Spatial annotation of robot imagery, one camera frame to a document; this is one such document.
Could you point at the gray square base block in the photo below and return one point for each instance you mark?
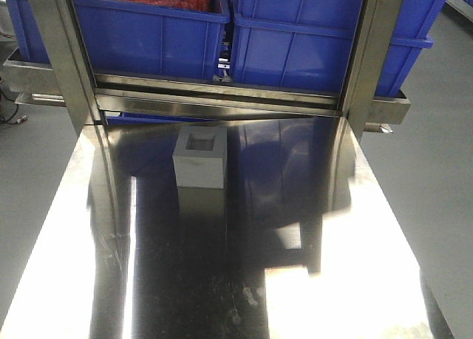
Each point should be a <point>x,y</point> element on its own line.
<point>200,157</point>

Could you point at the blue bin with red contents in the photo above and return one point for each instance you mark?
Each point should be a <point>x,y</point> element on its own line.
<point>124,36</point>

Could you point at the blue plastic bin right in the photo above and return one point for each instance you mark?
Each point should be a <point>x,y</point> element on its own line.
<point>306,44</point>

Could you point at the stainless steel rack frame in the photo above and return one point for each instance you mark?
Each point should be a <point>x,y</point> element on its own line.
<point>68,80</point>

